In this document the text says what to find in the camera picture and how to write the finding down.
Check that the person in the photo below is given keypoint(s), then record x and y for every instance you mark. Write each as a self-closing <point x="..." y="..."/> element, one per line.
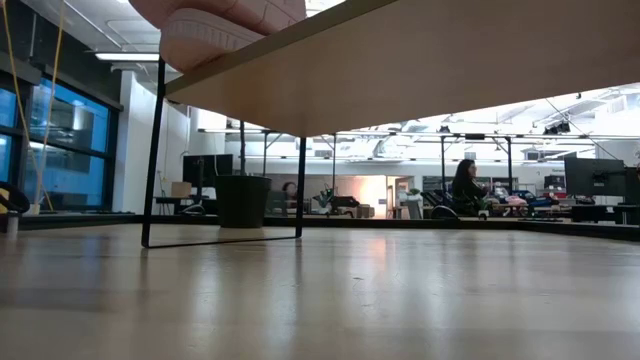
<point x="467" y="190"/>
<point x="290" y="190"/>

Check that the green potted plant black pot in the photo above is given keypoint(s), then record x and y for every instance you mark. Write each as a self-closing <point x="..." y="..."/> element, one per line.
<point x="243" y="200"/>

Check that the dark screen on stand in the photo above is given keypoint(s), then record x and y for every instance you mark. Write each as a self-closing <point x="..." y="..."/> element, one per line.
<point x="207" y="170"/>

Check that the black computer monitor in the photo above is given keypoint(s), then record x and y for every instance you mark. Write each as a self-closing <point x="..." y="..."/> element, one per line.
<point x="595" y="177"/>

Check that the wooden shelf with black legs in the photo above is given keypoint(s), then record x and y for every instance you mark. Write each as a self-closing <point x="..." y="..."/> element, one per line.
<point x="400" y="65"/>

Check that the pink rubber slide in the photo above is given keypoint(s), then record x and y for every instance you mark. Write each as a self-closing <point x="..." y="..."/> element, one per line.
<point x="210" y="35"/>

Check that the black aluminium table frame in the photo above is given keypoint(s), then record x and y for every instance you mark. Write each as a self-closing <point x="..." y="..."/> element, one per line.
<point x="350" y="221"/>

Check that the ceiling light strip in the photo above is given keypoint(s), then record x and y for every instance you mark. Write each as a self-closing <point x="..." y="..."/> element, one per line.
<point x="127" y="56"/>

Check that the brown cardboard box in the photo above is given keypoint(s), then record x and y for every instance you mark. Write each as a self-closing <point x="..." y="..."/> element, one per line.
<point x="181" y="189"/>

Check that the black yellow round object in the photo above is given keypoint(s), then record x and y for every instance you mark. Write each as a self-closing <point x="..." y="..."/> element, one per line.
<point x="12" y="200"/>

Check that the large blue window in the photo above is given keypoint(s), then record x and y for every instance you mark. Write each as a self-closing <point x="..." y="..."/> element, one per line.
<point x="70" y="150"/>

